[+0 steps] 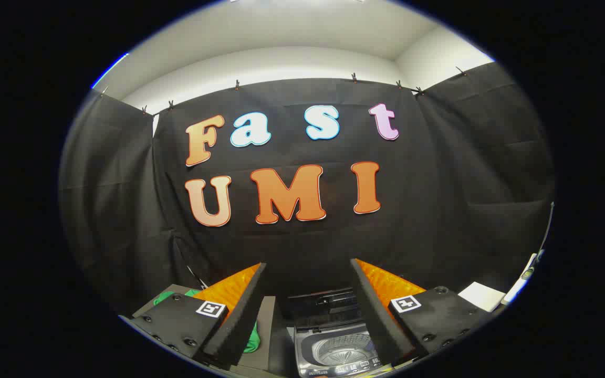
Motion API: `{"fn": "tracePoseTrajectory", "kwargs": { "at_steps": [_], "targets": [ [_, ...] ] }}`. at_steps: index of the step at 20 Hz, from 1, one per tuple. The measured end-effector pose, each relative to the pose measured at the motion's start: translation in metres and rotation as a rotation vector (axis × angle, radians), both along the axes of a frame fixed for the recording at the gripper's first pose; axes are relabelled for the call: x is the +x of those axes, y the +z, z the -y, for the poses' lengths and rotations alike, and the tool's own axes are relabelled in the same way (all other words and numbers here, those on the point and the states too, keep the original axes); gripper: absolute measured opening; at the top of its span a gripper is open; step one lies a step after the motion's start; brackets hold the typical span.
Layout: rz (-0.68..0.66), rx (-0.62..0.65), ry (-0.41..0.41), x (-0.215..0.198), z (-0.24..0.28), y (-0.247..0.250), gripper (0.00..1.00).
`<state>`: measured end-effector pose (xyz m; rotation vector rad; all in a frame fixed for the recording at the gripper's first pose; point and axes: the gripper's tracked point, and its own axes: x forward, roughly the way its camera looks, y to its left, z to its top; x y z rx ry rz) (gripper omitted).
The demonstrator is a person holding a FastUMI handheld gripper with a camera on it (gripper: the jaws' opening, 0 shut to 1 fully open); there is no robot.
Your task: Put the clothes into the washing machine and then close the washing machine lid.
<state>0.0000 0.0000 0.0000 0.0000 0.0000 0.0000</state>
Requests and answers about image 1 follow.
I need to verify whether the white device with cable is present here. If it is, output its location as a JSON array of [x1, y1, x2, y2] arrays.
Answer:
[[501, 202, 555, 306]]

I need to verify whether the green shirt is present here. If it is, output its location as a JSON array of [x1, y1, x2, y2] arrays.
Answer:
[[154, 288, 259, 354]]

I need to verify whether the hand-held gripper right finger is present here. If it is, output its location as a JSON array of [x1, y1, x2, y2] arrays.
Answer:
[[350, 258, 495, 368]]

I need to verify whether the white metal frame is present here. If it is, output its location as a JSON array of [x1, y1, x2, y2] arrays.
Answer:
[[186, 264, 210, 290]]

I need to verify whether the black backdrop cloth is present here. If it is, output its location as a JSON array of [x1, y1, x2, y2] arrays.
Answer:
[[58, 62, 556, 316]]

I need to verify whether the white box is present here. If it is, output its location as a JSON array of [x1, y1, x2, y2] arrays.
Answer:
[[459, 282, 506, 312]]

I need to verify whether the grey toy washing machine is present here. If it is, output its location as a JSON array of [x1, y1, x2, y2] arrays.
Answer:
[[287, 288, 384, 378]]

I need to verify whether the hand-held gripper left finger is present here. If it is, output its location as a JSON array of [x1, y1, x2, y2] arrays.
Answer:
[[130, 262, 267, 371]]

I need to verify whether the grey box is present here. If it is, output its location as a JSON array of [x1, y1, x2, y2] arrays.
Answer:
[[133, 283, 294, 378]]

